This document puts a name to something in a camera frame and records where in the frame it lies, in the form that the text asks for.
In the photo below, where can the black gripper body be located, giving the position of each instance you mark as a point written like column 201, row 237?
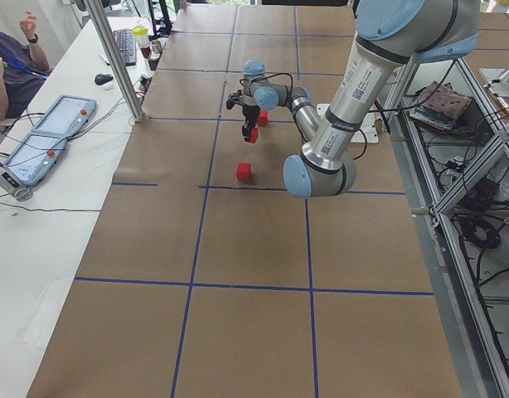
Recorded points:
column 249, row 112

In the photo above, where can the black keyboard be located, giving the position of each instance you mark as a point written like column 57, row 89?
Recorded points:
column 126, row 44

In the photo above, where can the seated person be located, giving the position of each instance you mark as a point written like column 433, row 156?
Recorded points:
column 23, row 69

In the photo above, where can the handheld scanner device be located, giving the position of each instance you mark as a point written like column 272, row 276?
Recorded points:
column 13, row 185

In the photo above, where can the aluminium frame post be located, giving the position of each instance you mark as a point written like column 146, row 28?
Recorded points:
column 128, row 87

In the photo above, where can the black computer mouse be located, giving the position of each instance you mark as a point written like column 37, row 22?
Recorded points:
column 103, row 78

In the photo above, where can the red block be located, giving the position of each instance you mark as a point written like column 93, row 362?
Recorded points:
column 243, row 171
column 251, row 135

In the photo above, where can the upper teach pendant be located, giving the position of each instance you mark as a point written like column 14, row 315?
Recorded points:
column 66, row 117

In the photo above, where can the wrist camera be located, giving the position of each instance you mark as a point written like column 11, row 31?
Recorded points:
column 235, row 98

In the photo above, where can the teach pendant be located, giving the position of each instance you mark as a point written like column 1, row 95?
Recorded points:
column 66, row 117
column 34, row 157

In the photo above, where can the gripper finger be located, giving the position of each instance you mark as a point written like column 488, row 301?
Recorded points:
column 247, row 127

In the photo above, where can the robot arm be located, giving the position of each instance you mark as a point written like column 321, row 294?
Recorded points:
column 388, row 34

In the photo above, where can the lower teach pendant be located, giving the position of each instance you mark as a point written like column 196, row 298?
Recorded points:
column 34, row 157

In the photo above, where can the stack of books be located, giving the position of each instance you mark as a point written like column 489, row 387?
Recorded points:
column 439, row 106

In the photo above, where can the white pedestal column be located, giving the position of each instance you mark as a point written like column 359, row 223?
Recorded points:
column 367, row 132

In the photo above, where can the yellow lid bottle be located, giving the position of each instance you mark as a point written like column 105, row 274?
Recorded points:
column 140, row 34

